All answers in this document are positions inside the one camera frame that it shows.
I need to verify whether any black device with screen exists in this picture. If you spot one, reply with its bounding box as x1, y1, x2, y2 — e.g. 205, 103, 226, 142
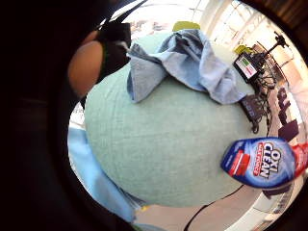
233, 52, 263, 83

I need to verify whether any black box with cables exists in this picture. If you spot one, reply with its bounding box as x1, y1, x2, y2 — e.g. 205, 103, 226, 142
240, 93, 270, 135

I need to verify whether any green tablecloth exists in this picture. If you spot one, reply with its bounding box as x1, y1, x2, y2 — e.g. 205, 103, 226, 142
84, 32, 271, 208

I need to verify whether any black tripod stand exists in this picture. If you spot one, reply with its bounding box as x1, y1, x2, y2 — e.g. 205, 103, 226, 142
252, 31, 291, 91

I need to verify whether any dark chair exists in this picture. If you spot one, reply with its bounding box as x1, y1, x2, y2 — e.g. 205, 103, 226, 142
276, 86, 300, 142

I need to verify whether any blue detergent bottle red cap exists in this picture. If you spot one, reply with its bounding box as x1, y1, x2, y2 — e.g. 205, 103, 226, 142
220, 137, 308, 190

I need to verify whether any crumpled blue cloth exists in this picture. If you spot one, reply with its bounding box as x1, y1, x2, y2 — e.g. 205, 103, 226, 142
126, 28, 247, 106

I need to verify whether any black cable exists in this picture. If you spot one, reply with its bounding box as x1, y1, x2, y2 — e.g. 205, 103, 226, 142
183, 184, 245, 231

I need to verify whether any yellow-green chair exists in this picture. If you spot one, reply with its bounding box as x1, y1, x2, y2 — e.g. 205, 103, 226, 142
234, 44, 255, 56
172, 20, 202, 33

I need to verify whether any the person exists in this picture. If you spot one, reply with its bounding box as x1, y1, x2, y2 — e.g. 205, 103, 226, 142
66, 127, 149, 223

